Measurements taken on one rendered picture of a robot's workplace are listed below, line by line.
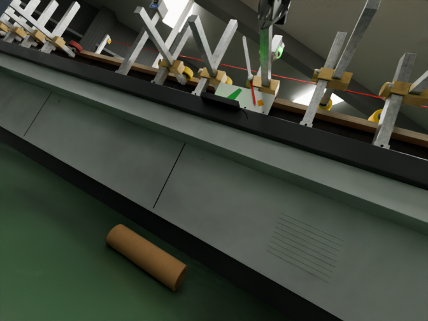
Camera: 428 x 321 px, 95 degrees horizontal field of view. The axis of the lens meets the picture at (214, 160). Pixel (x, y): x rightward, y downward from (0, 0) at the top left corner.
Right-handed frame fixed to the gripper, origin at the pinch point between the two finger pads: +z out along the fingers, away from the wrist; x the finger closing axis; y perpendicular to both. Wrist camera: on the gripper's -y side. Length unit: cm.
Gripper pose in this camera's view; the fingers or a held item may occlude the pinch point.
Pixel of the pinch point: (263, 27)
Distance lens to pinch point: 70.8
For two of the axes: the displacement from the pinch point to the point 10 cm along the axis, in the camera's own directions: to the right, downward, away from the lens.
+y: -2.5, -2.7, -9.3
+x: 8.8, 3.5, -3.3
